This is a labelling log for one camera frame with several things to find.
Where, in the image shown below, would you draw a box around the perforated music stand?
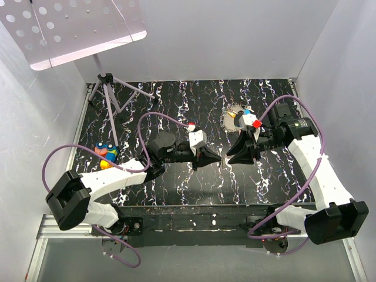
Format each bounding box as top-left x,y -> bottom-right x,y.
1,0 -> 153,145

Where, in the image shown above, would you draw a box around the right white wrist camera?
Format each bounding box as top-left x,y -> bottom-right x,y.
239,113 -> 262,140

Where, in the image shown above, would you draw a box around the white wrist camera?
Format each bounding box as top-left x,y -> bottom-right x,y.
187,123 -> 207,156
239,113 -> 262,140

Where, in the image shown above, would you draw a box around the yellow key tag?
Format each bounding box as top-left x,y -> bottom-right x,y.
227,111 -> 237,119

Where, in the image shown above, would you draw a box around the colourful toy blocks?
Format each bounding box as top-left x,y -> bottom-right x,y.
95,142 -> 119,170

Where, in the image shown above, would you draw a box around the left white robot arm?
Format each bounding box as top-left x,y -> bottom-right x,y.
46,130 -> 221,235

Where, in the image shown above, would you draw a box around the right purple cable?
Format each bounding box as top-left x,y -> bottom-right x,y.
246,94 -> 326,256

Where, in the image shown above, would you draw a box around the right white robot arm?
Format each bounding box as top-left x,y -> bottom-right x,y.
227,103 -> 369,245

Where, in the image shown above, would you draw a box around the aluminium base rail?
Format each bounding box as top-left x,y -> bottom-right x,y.
25,83 -> 93,281

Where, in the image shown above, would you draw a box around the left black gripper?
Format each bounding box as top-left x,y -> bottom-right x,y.
162,145 -> 221,172

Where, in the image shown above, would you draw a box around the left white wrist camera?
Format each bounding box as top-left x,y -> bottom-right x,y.
187,123 -> 207,156

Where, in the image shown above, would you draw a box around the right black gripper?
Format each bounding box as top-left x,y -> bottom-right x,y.
226,128 -> 284,166

